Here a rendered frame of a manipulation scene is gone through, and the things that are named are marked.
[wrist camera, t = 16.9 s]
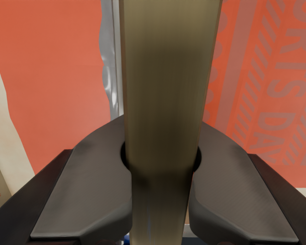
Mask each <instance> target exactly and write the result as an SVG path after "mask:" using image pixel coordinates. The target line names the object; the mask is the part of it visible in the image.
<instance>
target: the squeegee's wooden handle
mask: <svg viewBox="0 0 306 245"><path fill-rule="evenodd" d="M222 1H223V0H119V25H120V46H121V68H122V89H123V111H124V132H125V153H126V168H127V169H128V170H129V171H130V172H131V175H132V211H133V225H132V228H131V230H130V231H129V239H130V245H181V243H182V237H183V232H184V226H185V220H186V214H187V207H188V201H189V195H190V189H191V183H192V178H193V172H194V166H195V160H196V155H197V149H198V143H199V137H200V131H201V126H202V120H203V114H204V107H205V101H206V95H207V89H208V84H209V78H210V72H211V67H212V61H213V55H214V49H215V44H216V38H217V32H218V26H219V20H220V15H221V7H222Z"/></svg>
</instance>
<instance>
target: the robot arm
mask: <svg viewBox="0 0 306 245"><path fill-rule="evenodd" d="M188 213H189V226H190V229H191V231H192V232H193V233H194V234H195V235H196V236H197V237H199V238H200V239H201V240H203V241H204V242H205V243H207V244H208V245H306V197H305V196H304V195H303V194H301V193H300V192H299V191H298V190H297V189H296V188H294V187H293V186H292V185H291V184H290V183H289V182H287V181H286V180H285V179H284V178H283V177H282V176H281V175H280V174H279V173H277V172H276V171H275V170H274V169H273V168H272V167H271V166H269V165H268V164H267V163H266V162H265V161H264V160H262V159H261V158H260V157H259V156H258V155H257V154H248V153H247V152H246V151H245V150H244V149H243V148H242V147H241V146H240V145H238V144H237V143H236V142H235V141H233V140H232V139H231V138H229V137H228V136H227V135H225V134H224V133H222V132H221V131H219V130H217V129H215V128H214V127H212V126H210V125H208V124H206V123H205V122H203V121H202V126H201V131H200V137H199V143H198V149H197V155H196V160H195V166H194V174H193V179H192V184H191V190H190V196H189V202H188ZM132 225H133V211H132V175H131V172H130V171H129V170H128V169H127V168H126V153H125V132H124V114H123V115H121V116H119V117H117V118H116V119H114V120H112V121H110V122H108V123H107V124H105V125H103V126H101V127H100V128H98V129H96V130H95V131H93V132H92V133H90V134H89V135H87V136H86V137H85V138H84V139H82V140H81V141H80V142H79V143H78V144H77V145H75V146H74V147H73V148H72V149H64V150H63V151H62V152H61V153H60V154H59V155H58V156H56V157H55V158H54V159H53V160H52V161H51V162H50V163H49V164H47V165H46V166H45V167H44V168H43V169H42V170H41V171H40V172H38V173H37V174H36V175H35V176H34V177H33V178H32V179H31V180H29V181H28V182H27V183H26V184H25V185H24V186H23V187H22V188H21V189H19V190H18V191H17V192H16V193H15V194H14V195H13V196H12V197H11V198H9V199H8V200H7V201H6V202H5V203H4V204H3V205H2V206H1V207H0V245H116V242H117V241H118V240H120V239H121V238H122V237H124V236H125V235H126V234H128V233H129V231H130V230H131V228H132Z"/></svg>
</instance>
